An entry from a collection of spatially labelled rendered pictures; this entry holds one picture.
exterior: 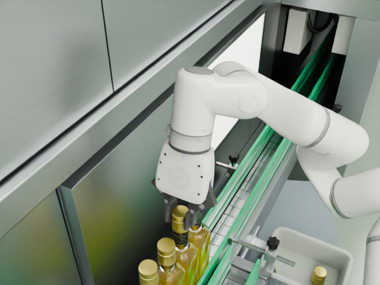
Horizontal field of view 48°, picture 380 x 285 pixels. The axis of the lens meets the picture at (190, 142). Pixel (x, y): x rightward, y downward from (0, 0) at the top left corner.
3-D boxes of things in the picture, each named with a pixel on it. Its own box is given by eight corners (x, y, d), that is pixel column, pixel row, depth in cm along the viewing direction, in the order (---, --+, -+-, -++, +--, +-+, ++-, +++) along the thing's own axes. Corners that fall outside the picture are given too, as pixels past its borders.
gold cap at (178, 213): (177, 217, 85) (176, 202, 83) (193, 223, 84) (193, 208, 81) (168, 229, 83) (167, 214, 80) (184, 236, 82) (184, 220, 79)
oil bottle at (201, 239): (189, 270, 107) (189, 213, 94) (209, 279, 105) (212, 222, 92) (178, 288, 103) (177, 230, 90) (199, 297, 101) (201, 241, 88)
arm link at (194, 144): (155, 126, 72) (154, 141, 74) (201, 141, 69) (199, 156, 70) (176, 113, 79) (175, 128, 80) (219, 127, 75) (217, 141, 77)
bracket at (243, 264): (235, 269, 115) (237, 253, 111) (268, 284, 112) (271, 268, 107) (229, 279, 113) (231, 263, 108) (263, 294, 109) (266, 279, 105)
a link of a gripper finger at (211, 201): (194, 165, 75) (177, 183, 78) (224, 197, 75) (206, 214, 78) (197, 163, 76) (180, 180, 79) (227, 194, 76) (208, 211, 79)
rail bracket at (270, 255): (230, 250, 111) (233, 219, 103) (292, 277, 105) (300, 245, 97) (225, 259, 109) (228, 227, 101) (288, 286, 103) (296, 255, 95)
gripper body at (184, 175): (154, 136, 73) (149, 191, 78) (207, 154, 69) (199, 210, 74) (175, 123, 79) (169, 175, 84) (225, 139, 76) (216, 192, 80)
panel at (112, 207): (248, 97, 152) (258, 4, 131) (256, 99, 151) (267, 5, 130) (88, 298, 90) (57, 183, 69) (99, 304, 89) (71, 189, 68)
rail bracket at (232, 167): (217, 177, 134) (220, 145, 126) (237, 185, 132) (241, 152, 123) (212, 185, 132) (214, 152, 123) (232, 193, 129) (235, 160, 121)
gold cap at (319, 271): (325, 278, 118) (328, 268, 115) (322, 288, 116) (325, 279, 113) (312, 273, 119) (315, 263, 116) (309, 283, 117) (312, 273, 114)
